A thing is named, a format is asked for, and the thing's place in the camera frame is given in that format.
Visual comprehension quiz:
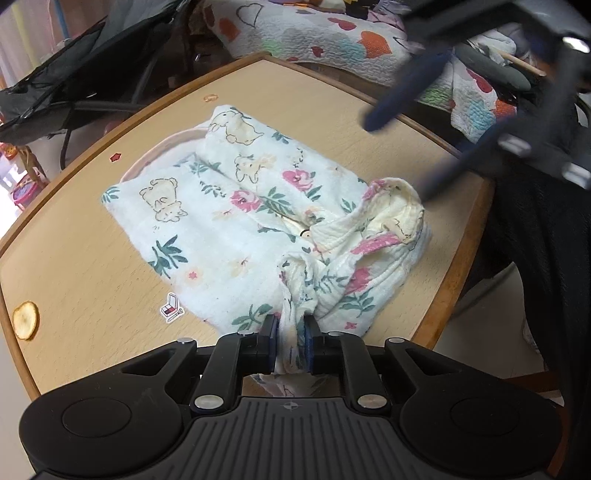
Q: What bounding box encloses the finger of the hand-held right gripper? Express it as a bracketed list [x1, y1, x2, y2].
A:
[365, 48, 462, 134]
[418, 127, 513, 203]

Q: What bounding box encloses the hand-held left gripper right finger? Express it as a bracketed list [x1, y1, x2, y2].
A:
[304, 316, 467, 411]

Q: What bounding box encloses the heart print quilt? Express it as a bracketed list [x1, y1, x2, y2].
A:
[203, 0, 522, 144]

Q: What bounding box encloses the black reclining chair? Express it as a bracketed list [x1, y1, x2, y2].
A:
[0, 0, 208, 144]

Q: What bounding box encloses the white red sticker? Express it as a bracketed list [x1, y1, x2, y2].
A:
[159, 293, 185, 324]

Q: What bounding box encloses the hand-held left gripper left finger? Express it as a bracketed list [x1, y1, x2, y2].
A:
[119, 315, 279, 411]

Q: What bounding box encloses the floral bunny baby shirt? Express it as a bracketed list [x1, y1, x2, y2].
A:
[102, 105, 432, 398]

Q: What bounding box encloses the dried orange slice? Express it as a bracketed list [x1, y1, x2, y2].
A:
[12, 301, 41, 341]

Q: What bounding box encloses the pink plastic toy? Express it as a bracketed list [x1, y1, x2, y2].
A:
[9, 178, 42, 213]

